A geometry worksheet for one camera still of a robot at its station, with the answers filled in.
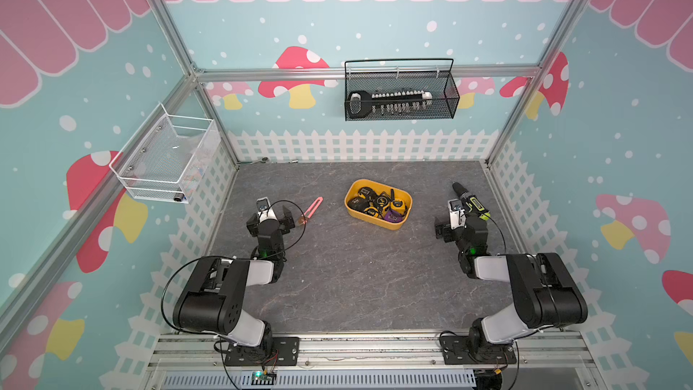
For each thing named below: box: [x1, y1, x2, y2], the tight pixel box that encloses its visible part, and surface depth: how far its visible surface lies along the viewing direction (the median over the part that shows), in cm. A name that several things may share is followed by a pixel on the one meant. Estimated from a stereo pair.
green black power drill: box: [452, 181, 492, 222], surface depth 104 cm
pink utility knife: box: [297, 196, 324, 224], surface depth 106 cm
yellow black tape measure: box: [348, 186, 378, 212], surface depth 107 cm
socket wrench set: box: [347, 90, 434, 120], surface depth 91 cm
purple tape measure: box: [383, 209, 405, 223], surface depth 102 cm
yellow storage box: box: [343, 178, 414, 232], surface depth 105 cm
